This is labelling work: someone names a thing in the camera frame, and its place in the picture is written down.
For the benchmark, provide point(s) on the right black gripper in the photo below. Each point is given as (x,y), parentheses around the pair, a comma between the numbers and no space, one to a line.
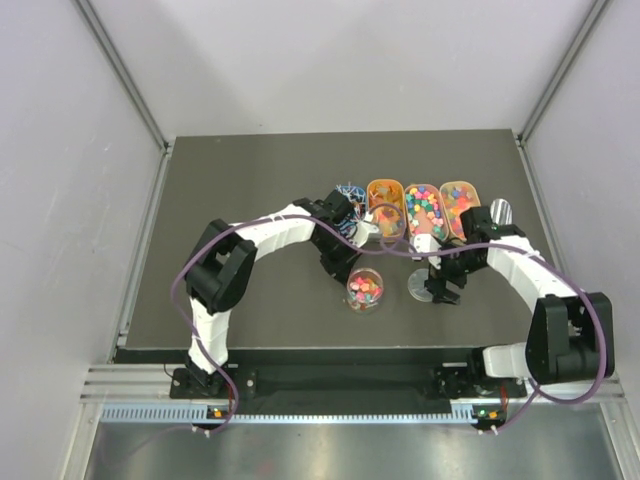
(440,294)

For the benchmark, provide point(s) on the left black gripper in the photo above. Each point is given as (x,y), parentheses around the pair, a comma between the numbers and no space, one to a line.
(338,257)

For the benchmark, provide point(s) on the clear jar lid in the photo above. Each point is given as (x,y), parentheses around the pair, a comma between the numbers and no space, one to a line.
(416,285)

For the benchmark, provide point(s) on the clear plastic jar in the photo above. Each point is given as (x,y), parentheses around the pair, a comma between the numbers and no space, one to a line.
(364,290)

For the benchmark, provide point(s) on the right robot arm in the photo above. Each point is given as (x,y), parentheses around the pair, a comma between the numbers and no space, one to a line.
(570,337)

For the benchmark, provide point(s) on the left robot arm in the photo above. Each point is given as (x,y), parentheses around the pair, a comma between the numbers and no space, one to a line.
(221,264)

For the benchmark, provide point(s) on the orange tray of candies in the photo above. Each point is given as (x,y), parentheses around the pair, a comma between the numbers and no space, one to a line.
(386,202)

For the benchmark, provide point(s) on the pink tray of star candies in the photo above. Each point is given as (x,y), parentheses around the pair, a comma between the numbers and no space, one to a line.
(425,213)

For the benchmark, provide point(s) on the blue tray of lollipops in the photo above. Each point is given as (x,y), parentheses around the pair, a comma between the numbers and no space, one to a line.
(357,197)

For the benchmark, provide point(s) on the beige tray of gummies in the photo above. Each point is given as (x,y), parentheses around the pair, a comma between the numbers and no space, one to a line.
(457,197)

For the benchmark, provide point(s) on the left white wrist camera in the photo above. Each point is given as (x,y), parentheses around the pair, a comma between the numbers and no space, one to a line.
(366,231)

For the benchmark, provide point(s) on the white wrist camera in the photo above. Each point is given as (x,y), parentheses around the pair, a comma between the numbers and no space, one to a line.
(426,243)
(366,231)

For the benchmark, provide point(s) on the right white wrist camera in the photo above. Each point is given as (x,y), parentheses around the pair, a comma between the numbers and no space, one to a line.
(426,243)

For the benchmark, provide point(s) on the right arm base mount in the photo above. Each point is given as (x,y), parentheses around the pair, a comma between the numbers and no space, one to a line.
(468,379)

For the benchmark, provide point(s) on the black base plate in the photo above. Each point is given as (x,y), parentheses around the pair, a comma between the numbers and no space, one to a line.
(337,389)

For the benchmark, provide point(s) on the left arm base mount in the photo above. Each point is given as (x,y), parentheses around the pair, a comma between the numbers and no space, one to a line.
(188,382)

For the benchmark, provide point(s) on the slotted cable duct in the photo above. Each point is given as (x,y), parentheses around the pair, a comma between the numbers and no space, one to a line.
(201,414)

